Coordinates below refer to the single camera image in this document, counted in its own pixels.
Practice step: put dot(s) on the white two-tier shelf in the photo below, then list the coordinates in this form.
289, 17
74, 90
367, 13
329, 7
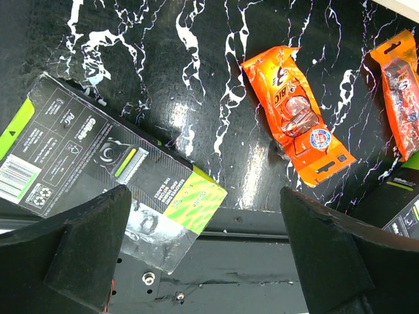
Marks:
408, 8

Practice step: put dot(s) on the orange Bic pack middle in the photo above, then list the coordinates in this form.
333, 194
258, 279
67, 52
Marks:
398, 63

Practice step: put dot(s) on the black green gillette box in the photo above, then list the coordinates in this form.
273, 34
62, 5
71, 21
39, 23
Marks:
393, 205
60, 150

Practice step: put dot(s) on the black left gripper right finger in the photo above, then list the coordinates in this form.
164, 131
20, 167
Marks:
346, 265

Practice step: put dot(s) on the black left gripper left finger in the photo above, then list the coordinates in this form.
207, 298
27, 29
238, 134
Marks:
65, 263

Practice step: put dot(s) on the orange Bic razor pack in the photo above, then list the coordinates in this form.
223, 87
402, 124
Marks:
294, 117

